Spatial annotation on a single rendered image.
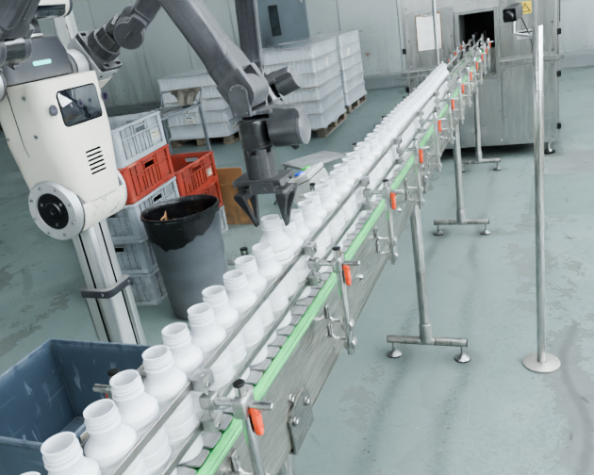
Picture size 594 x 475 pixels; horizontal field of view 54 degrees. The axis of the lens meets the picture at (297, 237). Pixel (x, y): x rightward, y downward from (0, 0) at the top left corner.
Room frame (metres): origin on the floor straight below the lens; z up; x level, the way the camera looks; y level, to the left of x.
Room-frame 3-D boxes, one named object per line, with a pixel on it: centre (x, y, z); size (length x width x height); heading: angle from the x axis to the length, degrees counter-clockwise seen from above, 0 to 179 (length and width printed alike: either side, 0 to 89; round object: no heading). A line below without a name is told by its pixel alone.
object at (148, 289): (3.69, 1.02, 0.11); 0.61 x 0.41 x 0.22; 162
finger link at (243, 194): (1.07, 0.06, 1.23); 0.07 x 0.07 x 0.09; 66
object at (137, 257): (3.69, 1.02, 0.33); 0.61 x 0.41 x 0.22; 162
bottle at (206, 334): (0.79, 0.16, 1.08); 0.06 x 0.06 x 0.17
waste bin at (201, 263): (3.23, 0.63, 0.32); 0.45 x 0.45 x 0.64
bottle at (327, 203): (1.34, -0.08, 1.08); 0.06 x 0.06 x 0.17
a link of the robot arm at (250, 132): (1.06, 0.04, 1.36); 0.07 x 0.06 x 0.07; 66
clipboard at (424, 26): (5.57, -1.49, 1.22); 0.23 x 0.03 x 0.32; 66
